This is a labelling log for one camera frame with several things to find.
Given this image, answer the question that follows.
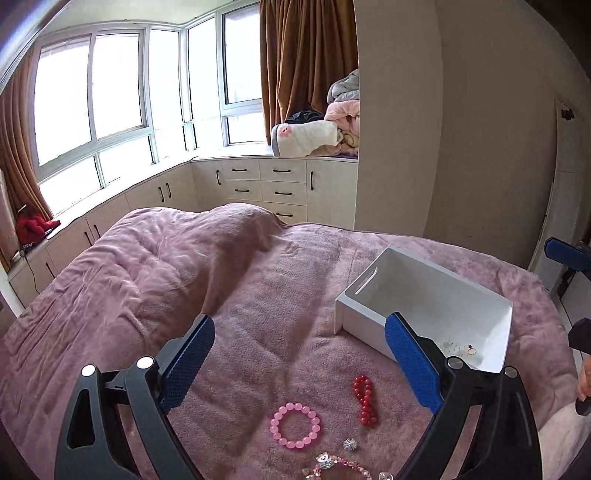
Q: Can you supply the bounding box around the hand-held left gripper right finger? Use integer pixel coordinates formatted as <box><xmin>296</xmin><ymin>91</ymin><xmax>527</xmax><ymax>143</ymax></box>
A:
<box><xmin>384</xmin><ymin>312</ymin><xmax>544</xmax><ymax>480</ymax></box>

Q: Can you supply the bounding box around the person's right forearm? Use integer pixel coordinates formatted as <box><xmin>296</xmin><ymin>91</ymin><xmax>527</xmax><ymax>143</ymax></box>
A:
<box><xmin>538</xmin><ymin>405</ymin><xmax>591</xmax><ymax>480</ymax></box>

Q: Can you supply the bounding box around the black cable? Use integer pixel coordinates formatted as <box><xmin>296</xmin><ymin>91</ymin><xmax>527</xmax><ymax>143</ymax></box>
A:
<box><xmin>18</xmin><ymin>248</ymin><xmax>41</xmax><ymax>297</ymax></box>

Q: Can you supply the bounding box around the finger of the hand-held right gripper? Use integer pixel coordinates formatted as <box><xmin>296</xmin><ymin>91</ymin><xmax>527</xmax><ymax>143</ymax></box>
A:
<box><xmin>568</xmin><ymin>318</ymin><xmax>591</xmax><ymax>354</ymax></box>
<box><xmin>544</xmin><ymin>237</ymin><xmax>591</xmax><ymax>277</ymax></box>

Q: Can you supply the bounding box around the white framed bay window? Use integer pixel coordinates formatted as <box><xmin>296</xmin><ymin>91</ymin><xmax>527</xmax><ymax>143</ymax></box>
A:
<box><xmin>31</xmin><ymin>0</ymin><xmax>269</xmax><ymax>217</ymax></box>

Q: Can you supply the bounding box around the pink bead bracelet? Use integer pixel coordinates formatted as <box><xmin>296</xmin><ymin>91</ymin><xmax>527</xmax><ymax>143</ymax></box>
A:
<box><xmin>270</xmin><ymin>402</ymin><xmax>322</xmax><ymax>450</ymax></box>

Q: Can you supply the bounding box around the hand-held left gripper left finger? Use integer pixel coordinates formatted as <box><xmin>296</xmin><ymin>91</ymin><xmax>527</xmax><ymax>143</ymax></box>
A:
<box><xmin>54</xmin><ymin>314</ymin><xmax>216</xmax><ymax>480</ymax></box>

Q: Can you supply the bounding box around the grey folded blanket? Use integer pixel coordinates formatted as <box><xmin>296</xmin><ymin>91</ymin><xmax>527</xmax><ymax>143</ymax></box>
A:
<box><xmin>326</xmin><ymin>69</ymin><xmax>360</xmax><ymax>105</ymax></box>

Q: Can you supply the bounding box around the multicolour charm bead bracelet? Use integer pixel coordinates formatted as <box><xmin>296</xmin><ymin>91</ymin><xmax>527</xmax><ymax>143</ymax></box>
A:
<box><xmin>302</xmin><ymin>451</ymin><xmax>373</xmax><ymax>480</ymax></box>

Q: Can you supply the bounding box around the cream window cabinet with drawers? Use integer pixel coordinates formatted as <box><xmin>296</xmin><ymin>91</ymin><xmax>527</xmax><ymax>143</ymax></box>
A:
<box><xmin>8</xmin><ymin>156</ymin><xmax>359</xmax><ymax>320</ymax></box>

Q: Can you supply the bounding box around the person's right hand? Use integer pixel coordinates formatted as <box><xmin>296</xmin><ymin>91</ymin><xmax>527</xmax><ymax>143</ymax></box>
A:
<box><xmin>577</xmin><ymin>356</ymin><xmax>591</xmax><ymax>401</ymax></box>

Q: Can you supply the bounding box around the white storage box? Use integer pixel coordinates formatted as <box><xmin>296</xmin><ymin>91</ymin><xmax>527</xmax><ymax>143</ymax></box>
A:
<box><xmin>335</xmin><ymin>246</ymin><xmax>514</xmax><ymax>374</ymax></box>

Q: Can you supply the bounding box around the dark cloth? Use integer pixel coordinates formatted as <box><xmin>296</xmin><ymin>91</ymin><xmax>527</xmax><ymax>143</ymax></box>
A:
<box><xmin>285</xmin><ymin>109</ymin><xmax>327</xmax><ymax>126</ymax></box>

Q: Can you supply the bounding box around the cream door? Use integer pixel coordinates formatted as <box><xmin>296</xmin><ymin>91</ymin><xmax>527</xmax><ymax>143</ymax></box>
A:
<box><xmin>526</xmin><ymin>93</ymin><xmax>583</xmax><ymax>288</ymax></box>

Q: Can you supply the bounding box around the pink fleece blanket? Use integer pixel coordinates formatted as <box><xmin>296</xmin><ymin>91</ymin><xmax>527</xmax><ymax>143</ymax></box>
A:
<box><xmin>0</xmin><ymin>202</ymin><xmax>583</xmax><ymax>480</ymax></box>

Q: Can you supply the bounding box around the red bead bracelet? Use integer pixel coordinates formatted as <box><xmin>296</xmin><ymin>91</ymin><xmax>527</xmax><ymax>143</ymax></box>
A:
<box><xmin>353</xmin><ymin>375</ymin><xmax>379</xmax><ymax>428</ymax></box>

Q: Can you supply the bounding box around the brown curtain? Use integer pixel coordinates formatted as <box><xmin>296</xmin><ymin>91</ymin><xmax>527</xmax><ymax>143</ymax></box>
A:
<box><xmin>259</xmin><ymin>0</ymin><xmax>360</xmax><ymax>147</ymax></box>
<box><xmin>0</xmin><ymin>45</ymin><xmax>54</xmax><ymax>223</ymax></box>

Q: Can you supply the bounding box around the red plush toy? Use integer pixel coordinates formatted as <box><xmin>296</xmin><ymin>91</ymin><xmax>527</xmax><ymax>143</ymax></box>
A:
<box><xmin>16</xmin><ymin>204</ymin><xmax>62</xmax><ymax>246</ymax></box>

